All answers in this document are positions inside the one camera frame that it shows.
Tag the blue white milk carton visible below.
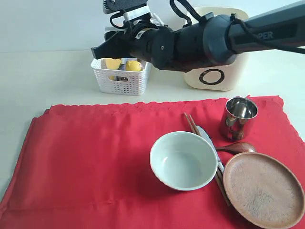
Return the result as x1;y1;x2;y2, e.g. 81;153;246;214
117;58;138;71

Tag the white ceramic bowl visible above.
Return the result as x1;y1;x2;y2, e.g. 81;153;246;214
149;131;217;191

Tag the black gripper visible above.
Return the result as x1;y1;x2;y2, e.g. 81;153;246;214
91;26;157;61

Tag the brown wooden plate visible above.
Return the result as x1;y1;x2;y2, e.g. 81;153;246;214
223;153;305;229

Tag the silver table knife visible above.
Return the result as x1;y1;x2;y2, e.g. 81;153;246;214
196;125;224;175

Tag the yellow lemon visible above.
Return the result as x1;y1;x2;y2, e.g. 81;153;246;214
125;60;143;72

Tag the dark wooden spoon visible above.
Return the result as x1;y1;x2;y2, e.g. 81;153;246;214
216;142;256;155

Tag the cream plastic bin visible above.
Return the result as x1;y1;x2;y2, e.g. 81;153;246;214
183;6;248;91

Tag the wooden chopstick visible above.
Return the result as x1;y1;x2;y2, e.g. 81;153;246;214
186;114;231;206
184;112;230;206

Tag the yellow cheese wedge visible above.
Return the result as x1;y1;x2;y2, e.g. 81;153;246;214
101;58;122;70

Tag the red table cloth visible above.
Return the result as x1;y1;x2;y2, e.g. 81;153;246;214
0;95;305;229

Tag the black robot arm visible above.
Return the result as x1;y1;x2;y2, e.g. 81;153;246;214
91;0;305;72

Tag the white perforated plastic basket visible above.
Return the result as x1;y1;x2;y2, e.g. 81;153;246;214
91;59;152;95

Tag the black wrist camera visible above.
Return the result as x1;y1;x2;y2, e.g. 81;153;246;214
103;0;151;21

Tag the stainless steel cup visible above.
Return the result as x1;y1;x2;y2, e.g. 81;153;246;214
219;96;258;141

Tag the orange fried chicken piece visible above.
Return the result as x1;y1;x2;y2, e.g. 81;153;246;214
109;76;128;82

